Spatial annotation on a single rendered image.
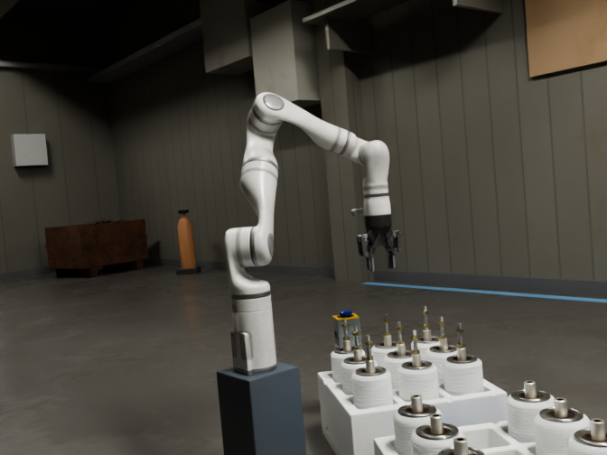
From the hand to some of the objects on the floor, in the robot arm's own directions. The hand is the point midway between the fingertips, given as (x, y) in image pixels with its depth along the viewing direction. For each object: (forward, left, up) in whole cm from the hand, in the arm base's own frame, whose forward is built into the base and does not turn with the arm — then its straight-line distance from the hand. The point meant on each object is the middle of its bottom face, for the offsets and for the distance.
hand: (381, 264), depth 183 cm
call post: (+2, +19, -48) cm, 52 cm away
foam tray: (-6, -10, -48) cm, 49 cm away
